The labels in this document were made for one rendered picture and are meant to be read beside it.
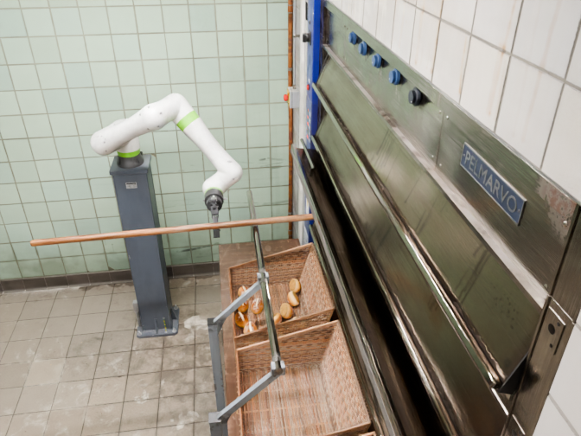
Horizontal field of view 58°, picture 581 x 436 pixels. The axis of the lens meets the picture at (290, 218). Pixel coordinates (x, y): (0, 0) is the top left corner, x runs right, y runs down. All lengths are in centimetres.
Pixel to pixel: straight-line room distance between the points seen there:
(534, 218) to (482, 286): 22
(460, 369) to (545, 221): 49
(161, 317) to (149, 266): 42
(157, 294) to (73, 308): 80
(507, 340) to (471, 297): 14
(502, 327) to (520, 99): 41
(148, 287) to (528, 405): 271
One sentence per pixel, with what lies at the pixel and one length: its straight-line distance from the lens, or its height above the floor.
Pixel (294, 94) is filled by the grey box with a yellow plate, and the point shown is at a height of 149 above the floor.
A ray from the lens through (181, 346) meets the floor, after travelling 355.
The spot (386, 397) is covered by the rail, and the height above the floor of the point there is 143.
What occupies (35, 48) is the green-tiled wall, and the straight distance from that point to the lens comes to 351.
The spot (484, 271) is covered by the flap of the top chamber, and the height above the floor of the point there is 183.
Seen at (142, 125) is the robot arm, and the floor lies 155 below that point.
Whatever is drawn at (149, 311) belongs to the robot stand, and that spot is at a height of 18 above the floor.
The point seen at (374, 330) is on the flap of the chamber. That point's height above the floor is 140.
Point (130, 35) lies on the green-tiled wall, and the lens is 338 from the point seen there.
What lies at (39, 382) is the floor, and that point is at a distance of 360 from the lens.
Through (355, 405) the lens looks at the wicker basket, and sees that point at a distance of 217.
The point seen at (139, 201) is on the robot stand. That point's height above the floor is 100.
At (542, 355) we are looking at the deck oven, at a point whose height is 183.
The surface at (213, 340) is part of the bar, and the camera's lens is 231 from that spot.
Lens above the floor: 247
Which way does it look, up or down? 31 degrees down
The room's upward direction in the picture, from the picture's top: straight up
